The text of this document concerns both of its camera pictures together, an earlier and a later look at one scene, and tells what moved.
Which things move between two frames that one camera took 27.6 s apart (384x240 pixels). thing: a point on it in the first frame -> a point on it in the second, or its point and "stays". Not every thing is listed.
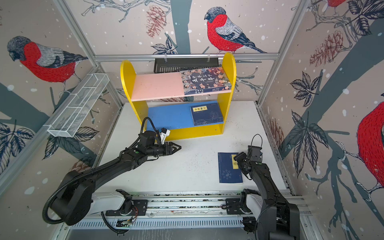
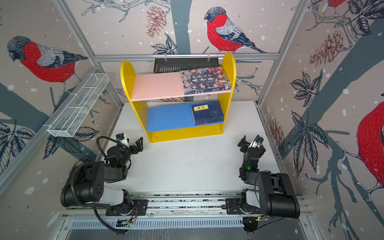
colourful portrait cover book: [205, 80] stays
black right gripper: [239, 156] -> [246, 147]
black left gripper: [170, 149] -> [139, 147]
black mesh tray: [169, 65] stays
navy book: [229, 170] -> [209, 113]
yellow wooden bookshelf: [158, 101] stays
